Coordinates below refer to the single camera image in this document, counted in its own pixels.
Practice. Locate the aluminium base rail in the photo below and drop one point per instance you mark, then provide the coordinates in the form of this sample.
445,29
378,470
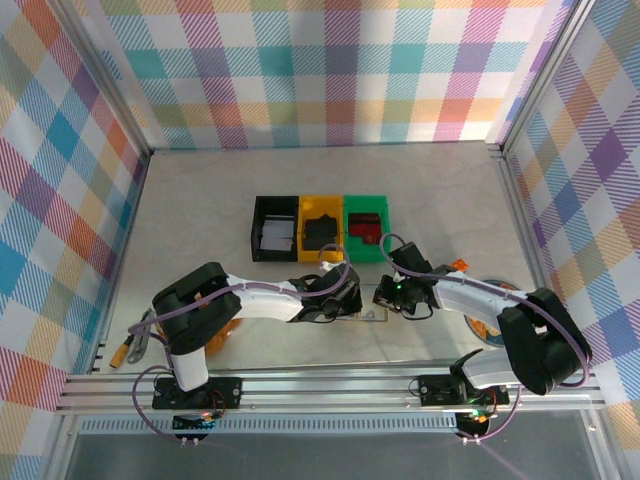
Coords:
325,385

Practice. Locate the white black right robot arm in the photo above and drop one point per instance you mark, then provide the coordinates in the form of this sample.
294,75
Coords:
470,300

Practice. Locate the black cards stack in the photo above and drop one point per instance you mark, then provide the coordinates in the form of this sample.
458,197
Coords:
320,231

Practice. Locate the yellow plastic bin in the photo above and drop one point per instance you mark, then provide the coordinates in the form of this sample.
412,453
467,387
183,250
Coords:
320,205

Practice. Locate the black plastic bin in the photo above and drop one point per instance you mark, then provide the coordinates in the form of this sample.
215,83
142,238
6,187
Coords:
257,205

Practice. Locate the white cards stack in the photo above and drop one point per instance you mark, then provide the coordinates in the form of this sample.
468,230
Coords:
276,234

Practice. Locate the aluminium side rail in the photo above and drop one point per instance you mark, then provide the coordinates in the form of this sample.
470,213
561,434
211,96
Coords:
125,240
522,225

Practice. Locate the brown plush toy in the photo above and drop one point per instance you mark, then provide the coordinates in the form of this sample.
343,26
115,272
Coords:
222,340

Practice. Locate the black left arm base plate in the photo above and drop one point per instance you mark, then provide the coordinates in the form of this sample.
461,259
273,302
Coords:
230,392

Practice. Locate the aluminium frame post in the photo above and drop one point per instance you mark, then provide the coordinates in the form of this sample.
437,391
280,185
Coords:
102,75
544,75

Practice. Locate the red cards stack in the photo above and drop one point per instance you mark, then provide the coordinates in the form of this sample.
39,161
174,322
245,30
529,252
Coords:
362,227

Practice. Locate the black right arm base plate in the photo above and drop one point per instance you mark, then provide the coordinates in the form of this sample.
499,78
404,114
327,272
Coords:
435,392

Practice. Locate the small controller board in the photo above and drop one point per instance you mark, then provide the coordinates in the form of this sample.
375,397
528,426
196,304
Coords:
475,425
195,424

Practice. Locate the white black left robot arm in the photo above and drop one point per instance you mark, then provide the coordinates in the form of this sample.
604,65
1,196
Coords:
260,300

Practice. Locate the green plastic bin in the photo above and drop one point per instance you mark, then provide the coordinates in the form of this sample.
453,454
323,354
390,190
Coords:
367,204

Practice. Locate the grey card holder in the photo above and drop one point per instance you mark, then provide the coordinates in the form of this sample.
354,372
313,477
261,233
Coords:
370,302

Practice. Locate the orange blue toy brick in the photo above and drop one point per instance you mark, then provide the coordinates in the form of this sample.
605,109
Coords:
460,265

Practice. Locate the round cartoon print coaster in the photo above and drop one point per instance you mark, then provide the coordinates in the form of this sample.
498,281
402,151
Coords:
482,332

